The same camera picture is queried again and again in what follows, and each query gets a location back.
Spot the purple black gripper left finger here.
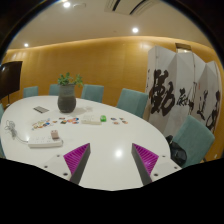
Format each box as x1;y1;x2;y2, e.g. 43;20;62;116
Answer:
43;142;92;185

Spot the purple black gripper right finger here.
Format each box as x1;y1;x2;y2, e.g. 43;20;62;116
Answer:
131;143;183;186

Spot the pink charger plug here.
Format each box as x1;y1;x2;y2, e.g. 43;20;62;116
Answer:
51;130;59;140

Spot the black bag on chair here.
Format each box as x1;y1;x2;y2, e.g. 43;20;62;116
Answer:
166;135;187;166

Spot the colourful stickers middle group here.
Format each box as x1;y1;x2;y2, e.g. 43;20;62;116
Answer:
58;117;79;124

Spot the colourful stickers group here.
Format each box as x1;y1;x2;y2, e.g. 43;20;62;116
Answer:
32;119;57;130
110;117;128;125
58;117;79;124

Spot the white box on table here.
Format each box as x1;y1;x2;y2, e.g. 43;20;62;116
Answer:
81;115;101;125

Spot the white power strip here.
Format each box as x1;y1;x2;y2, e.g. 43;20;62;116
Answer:
28;136;63;148

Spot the green small object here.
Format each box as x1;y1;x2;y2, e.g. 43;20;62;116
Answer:
100;115;107;122

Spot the colourful stickers left group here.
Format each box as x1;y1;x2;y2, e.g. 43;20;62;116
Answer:
32;119;57;130

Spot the colourful stickers right group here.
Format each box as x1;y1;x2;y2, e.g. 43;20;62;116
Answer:
110;117;128;125

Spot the teal chair near right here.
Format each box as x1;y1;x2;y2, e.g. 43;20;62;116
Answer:
173;115;215;168

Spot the dark ceramic plant pot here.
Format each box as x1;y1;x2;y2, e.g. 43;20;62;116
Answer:
57;84;76;113

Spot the teal chair right back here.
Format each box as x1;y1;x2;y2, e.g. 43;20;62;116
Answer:
117;88;148;118

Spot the grey phone on table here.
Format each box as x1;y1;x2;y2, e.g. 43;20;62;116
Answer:
33;106;49;113

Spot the teal chair centre back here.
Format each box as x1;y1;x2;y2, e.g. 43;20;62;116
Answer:
81;84;104;102

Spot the teal chair behind pot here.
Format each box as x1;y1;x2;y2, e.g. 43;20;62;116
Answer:
49;84;60;96

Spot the green potted plant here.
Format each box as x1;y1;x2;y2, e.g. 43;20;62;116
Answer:
58;72;83;87

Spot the teal chair far left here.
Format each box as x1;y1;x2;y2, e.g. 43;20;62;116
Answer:
23;86;38;98

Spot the white calligraphy folding screen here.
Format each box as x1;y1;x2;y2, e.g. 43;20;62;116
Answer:
145;46;221;136

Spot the ceiling air vent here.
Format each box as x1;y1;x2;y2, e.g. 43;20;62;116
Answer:
105;0;160;16

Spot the white power strip cable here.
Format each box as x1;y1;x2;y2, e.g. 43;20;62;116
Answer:
4;120;30;144

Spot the black wall television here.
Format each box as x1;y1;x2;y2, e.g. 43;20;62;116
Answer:
0;61;22;99

